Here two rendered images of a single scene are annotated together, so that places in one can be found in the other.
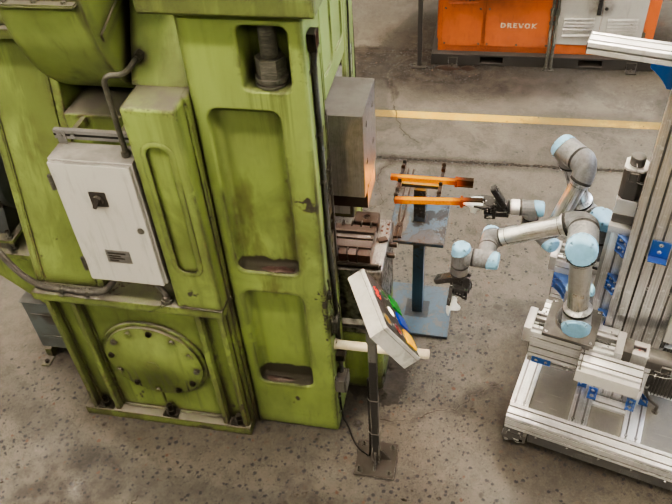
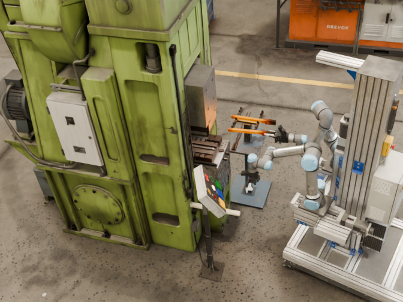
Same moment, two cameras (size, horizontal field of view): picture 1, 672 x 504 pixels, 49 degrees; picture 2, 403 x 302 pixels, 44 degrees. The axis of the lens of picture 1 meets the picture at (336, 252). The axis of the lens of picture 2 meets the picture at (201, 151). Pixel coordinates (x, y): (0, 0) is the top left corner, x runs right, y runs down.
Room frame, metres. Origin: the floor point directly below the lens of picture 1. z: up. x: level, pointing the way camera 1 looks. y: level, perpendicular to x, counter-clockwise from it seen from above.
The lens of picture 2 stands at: (-0.66, -0.52, 3.90)
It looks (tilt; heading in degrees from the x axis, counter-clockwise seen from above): 42 degrees down; 8
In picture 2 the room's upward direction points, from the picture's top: 6 degrees counter-clockwise
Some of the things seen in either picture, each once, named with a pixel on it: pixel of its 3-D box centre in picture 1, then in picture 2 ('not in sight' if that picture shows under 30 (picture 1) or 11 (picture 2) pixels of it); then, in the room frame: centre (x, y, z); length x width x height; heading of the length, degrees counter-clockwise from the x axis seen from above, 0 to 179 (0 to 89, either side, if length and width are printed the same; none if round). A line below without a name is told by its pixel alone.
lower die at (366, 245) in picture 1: (330, 241); (192, 149); (2.62, 0.02, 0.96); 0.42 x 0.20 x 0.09; 76
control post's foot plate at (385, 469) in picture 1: (376, 455); (211, 267); (2.01, -0.12, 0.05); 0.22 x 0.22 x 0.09; 76
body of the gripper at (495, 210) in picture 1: (496, 207); (281, 137); (2.60, -0.76, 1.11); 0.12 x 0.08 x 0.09; 76
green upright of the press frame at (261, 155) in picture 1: (280, 250); (162, 152); (2.37, 0.24, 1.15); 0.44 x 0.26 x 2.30; 76
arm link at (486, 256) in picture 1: (486, 256); (265, 163); (2.15, -0.61, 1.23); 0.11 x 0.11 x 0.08; 70
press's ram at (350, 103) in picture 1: (323, 129); (187, 90); (2.66, 0.01, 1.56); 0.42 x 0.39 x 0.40; 76
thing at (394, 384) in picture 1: (385, 371); (225, 223); (2.56, -0.22, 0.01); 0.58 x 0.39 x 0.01; 166
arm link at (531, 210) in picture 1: (531, 208); (300, 139); (2.56, -0.91, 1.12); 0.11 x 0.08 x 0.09; 76
